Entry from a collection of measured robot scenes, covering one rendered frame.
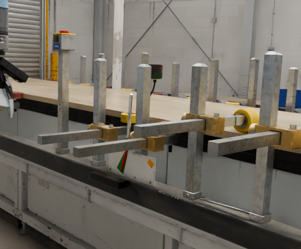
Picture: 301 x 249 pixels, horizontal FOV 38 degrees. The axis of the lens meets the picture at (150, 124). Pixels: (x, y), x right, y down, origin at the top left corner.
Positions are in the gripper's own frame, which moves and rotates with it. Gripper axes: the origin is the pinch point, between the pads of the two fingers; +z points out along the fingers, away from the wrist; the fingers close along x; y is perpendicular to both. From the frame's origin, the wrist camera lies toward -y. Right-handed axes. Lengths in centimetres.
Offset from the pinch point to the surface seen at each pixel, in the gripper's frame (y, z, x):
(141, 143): -36.6, 8.8, 27.3
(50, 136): -19.2, 8.8, 0.2
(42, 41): -176, -29, -220
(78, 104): -66, 4, -39
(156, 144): -40, 9, 31
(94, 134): -38.1, 9.8, 2.3
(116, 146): -25.7, 8.8, 26.1
